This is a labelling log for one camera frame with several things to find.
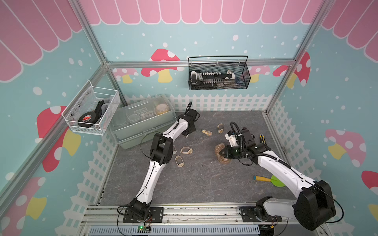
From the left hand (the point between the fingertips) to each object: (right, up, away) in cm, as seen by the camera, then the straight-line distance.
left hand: (189, 132), depth 107 cm
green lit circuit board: (-22, -47, -35) cm, 63 cm away
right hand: (+18, -10, -25) cm, 33 cm away
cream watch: (-9, -13, -11) cm, 19 cm away
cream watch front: (-4, -20, -16) cm, 26 cm away
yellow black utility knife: (+52, -5, -5) cm, 52 cm away
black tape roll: (-46, +9, -38) cm, 61 cm away
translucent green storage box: (-29, +7, -20) cm, 35 cm away
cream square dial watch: (+24, +3, +2) cm, 24 cm away
